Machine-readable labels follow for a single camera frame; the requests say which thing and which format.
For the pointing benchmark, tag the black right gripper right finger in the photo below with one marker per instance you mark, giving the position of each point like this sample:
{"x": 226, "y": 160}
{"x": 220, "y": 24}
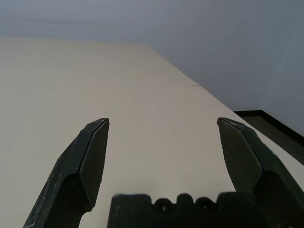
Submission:
{"x": 256, "y": 156}

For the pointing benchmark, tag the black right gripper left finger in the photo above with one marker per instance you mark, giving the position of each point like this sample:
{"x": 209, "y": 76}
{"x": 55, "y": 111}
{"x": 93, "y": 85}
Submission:
{"x": 71, "y": 171}

